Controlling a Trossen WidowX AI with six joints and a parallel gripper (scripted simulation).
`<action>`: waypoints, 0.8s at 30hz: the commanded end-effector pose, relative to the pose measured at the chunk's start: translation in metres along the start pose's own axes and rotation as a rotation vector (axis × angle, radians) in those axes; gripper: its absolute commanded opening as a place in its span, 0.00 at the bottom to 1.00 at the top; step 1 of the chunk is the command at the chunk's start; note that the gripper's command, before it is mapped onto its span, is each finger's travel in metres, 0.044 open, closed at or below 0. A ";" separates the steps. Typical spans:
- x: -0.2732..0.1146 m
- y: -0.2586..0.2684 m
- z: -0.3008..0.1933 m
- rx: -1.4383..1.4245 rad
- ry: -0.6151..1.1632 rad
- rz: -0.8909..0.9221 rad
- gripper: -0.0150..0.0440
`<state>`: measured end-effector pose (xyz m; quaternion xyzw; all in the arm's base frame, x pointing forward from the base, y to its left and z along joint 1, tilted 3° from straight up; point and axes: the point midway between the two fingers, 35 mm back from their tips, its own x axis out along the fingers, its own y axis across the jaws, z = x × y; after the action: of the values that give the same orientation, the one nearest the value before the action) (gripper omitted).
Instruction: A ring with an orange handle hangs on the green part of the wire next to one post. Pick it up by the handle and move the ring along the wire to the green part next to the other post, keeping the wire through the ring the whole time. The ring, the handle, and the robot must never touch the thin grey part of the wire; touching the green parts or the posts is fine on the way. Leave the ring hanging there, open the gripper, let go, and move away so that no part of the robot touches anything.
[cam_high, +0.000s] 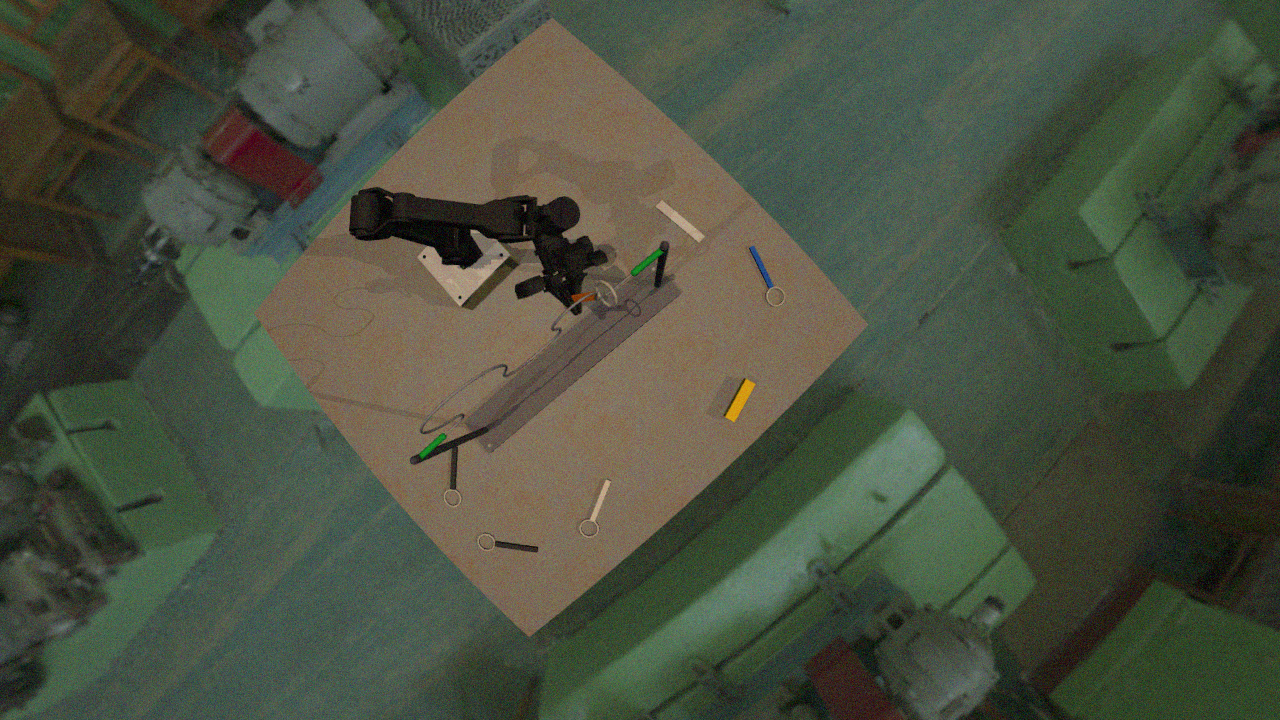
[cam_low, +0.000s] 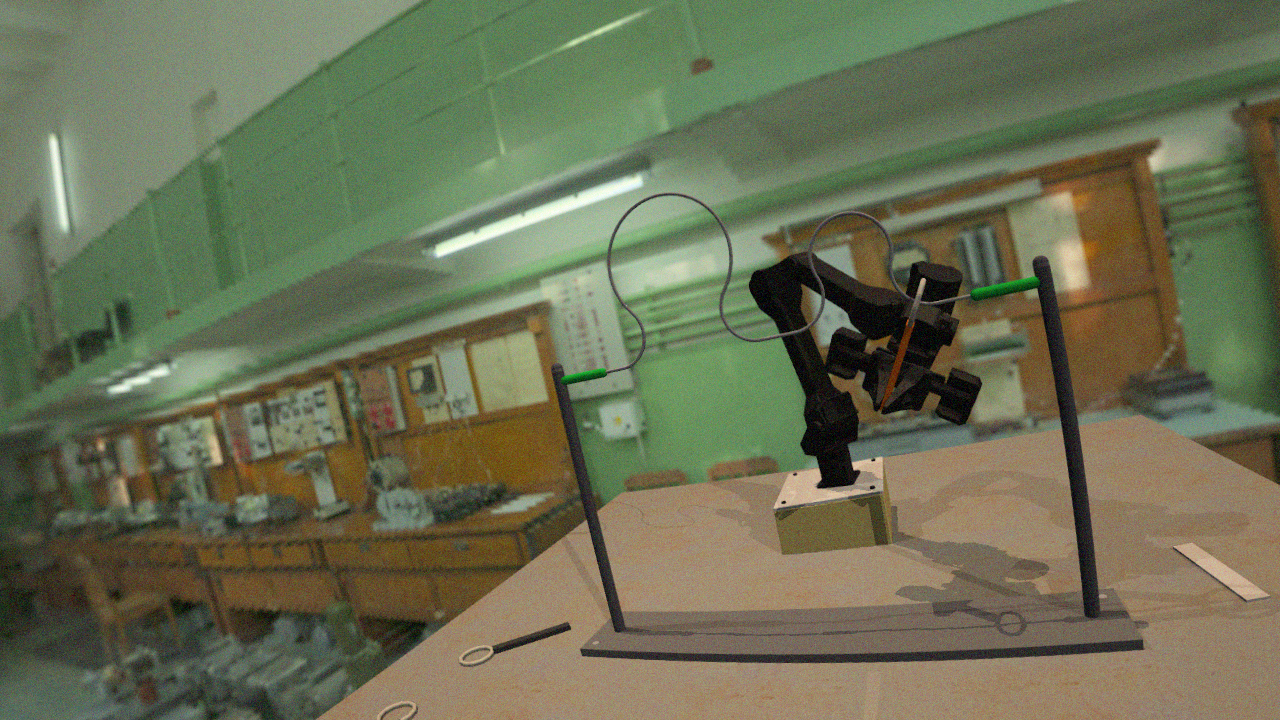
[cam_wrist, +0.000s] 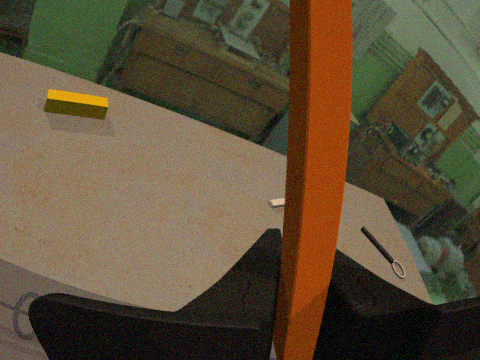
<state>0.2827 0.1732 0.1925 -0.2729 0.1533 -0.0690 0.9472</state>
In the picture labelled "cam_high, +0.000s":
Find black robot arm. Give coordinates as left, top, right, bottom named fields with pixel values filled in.
left=349, top=187, right=594, bottom=272

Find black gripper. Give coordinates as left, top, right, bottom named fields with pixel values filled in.
left=515, top=234, right=609, bottom=309

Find beige flat bar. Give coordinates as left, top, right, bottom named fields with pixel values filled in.
left=655, top=200, right=705, bottom=243

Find orange handle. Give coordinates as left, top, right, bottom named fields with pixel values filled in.
left=571, top=281, right=618, bottom=307

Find tan handle with round loop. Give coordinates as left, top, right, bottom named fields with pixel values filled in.
left=579, top=479, right=611, bottom=538

